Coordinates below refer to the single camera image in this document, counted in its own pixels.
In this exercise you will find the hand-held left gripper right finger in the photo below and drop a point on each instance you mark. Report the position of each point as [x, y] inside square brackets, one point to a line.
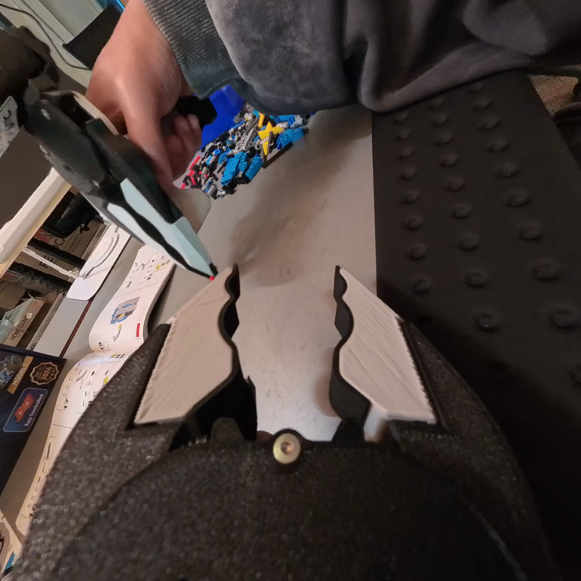
[386, 363]

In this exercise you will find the dark blue toy set box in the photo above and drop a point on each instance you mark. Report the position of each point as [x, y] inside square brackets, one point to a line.
[27, 408]

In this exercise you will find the blue plastic bin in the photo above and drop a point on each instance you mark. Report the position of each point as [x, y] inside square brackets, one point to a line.
[222, 118]

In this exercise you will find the pile of toy bricks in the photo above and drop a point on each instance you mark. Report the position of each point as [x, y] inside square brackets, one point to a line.
[245, 150]

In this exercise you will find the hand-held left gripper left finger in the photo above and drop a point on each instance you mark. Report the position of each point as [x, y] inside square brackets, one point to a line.
[186, 363]

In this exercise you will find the person's right hand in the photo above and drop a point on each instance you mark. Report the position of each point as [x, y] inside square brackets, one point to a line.
[136, 90]

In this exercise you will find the brown cardboard box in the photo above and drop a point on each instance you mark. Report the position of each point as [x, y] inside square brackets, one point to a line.
[27, 317]

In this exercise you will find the black dimpled pad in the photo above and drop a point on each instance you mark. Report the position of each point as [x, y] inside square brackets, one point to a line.
[476, 227]

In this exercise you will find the white instruction booklet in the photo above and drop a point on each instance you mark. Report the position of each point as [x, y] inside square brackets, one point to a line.
[127, 317]

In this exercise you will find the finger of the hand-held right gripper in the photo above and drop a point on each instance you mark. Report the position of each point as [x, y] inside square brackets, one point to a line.
[136, 227]
[179, 227]

